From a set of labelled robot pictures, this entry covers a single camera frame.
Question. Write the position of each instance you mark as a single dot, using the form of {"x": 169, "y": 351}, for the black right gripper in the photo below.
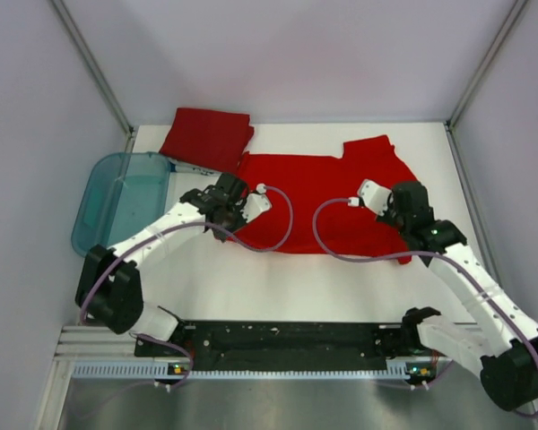
{"x": 390, "y": 205}

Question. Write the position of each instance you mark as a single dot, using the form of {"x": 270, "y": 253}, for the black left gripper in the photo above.
{"x": 238, "y": 209}

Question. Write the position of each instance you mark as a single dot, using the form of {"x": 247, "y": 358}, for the bright red t-shirt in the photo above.
{"x": 308, "y": 196}

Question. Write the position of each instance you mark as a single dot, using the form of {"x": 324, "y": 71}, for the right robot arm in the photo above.
{"x": 503, "y": 355}

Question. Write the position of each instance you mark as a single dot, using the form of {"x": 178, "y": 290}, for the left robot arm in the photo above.
{"x": 110, "y": 289}

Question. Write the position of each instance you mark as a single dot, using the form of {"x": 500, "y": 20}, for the white blue folded t-shirt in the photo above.
{"x": 185, "y": 168}

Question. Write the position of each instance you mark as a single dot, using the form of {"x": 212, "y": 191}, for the dark red folded t-shirt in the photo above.
{"x": 208, "y": 138}

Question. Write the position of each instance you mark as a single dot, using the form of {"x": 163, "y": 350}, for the translucent blue plastic bin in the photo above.
{"x": 125, "y": 193}

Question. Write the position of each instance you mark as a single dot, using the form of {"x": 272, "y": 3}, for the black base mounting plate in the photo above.
{"x": 292, "y": 346}

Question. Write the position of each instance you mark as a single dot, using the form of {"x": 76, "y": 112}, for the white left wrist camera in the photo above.
{"x": 257, "y": 204}

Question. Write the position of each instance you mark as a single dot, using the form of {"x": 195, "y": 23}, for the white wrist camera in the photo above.
{"x": 371, "y": 196}
{"x": 257, "y": 204}

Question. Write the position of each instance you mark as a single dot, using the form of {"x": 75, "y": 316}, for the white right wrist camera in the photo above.
{"x": 371, "y": 196}

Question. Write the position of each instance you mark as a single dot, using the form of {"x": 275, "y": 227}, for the aluminium frame rail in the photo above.
{"x": 94, "y": 342}

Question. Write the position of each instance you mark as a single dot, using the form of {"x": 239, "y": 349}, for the grey slotted cable duct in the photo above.
{"x": 145, "y": 370}

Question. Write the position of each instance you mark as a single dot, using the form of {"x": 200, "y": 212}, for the right aluminium corner post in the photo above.
{"x": 509, "y": 24}

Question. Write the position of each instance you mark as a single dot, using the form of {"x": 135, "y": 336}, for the aluminium corner post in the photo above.
{"x": 509, "y": 24}
{"x": 91, "y": 64}

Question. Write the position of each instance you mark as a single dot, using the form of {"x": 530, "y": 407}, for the left aluminium corner post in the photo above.
{"x": 91, "y": 64}

